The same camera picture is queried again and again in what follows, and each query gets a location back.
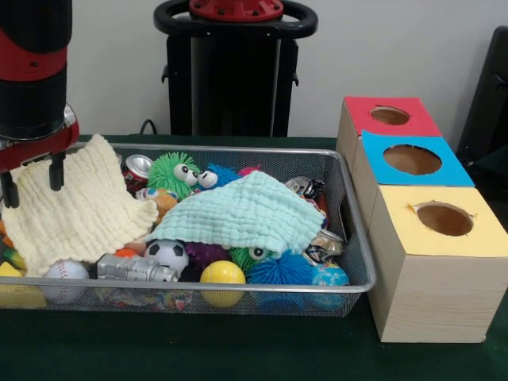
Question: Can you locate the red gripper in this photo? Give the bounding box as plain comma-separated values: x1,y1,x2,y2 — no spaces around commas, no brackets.
0,125,81,210

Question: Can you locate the mint green cloth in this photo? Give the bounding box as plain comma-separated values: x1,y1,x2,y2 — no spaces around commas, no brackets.
145,170,326,255

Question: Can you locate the clear mesh bin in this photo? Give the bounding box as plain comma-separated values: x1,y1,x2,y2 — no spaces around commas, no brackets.
0,141,379,318

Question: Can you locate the wooden box with three holes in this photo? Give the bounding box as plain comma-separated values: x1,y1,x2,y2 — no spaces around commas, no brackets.
336,96,508,344

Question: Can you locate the pale yellow cloth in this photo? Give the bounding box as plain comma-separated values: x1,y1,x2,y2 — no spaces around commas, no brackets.
2,133,160,277

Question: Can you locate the white baseball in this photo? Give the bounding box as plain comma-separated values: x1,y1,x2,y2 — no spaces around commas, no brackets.
41,259,90,306

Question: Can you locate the red soda can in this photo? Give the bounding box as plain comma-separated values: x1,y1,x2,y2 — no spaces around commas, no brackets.
121,154,154,195

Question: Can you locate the yellow block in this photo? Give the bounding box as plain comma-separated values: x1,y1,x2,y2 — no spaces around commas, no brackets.
0,262,47,310

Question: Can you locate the silver robot toy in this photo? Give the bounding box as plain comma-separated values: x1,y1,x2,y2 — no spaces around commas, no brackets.
97,252,180,283

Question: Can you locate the orange plush toy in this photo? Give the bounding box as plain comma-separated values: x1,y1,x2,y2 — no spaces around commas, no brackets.
147,188,179,223

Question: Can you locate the green fuzzy toy with eyes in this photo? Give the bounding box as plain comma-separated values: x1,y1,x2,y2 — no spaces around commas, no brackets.
147,152,201,203

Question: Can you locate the small soccer ball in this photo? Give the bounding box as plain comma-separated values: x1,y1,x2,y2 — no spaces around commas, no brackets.
144,238,190,276

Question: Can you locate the purple fuzzy toy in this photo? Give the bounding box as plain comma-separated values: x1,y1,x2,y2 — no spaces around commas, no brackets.
184,241,233,271

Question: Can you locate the blue fuzzy toy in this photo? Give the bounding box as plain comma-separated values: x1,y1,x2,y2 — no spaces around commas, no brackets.
198,164,245,191

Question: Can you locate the yellow ball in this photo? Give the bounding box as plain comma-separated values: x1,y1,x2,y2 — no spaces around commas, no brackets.
199,260,247,309

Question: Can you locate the small green spiky toy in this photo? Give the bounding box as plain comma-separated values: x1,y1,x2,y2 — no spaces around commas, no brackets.
230,246,275,272

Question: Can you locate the blue spiky ball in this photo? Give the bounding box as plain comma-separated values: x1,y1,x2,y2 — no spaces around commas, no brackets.
246,252,315,288

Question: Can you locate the silver and black can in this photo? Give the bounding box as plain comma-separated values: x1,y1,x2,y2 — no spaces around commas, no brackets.
284,176,326,202

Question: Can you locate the crushed silver can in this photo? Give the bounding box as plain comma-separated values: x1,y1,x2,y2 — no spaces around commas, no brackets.
305,229,345,264

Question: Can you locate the blue globe ball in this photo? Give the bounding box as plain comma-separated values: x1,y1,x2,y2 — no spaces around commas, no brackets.
310,264,351,310

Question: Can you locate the black chair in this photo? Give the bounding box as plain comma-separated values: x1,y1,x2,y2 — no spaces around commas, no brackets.
456,26,508,199

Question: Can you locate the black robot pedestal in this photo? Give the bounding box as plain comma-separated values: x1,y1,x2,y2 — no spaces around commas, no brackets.
154,0,319,137

